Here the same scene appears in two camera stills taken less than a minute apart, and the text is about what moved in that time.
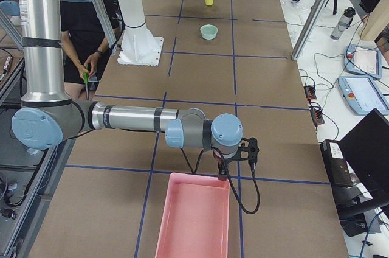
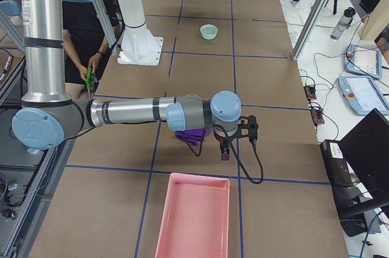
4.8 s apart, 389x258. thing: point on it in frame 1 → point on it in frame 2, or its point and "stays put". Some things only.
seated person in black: [84, 45] stays put
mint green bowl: [208, 31] stays put
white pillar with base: [138, 47] stays put
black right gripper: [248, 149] → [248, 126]
